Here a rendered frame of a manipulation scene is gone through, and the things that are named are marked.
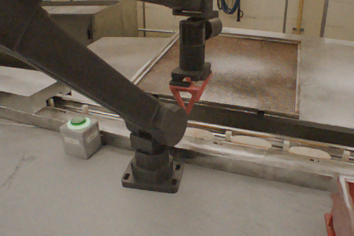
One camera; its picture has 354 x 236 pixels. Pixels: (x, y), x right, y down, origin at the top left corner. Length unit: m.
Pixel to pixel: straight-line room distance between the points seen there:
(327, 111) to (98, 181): 0.60
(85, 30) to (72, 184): 2.90
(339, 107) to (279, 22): 3.55
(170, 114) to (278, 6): 3.88
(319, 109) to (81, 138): 0.61
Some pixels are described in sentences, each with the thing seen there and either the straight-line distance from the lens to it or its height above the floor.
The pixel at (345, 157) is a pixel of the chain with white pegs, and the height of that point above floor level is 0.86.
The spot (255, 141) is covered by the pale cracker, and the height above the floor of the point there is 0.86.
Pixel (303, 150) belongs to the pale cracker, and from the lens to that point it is 0.71.
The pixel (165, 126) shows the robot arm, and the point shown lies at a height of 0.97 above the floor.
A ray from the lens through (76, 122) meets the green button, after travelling 0.71.
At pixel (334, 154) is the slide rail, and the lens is 0.74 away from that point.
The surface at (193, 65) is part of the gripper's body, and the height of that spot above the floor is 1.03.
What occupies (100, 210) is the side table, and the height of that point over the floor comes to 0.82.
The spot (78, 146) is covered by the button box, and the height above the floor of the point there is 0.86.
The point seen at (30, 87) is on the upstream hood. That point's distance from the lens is 0.95.
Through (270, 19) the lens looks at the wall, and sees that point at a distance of 4.36.
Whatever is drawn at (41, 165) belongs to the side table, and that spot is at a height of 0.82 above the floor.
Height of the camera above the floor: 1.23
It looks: 25 degrees down
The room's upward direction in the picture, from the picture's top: straight up
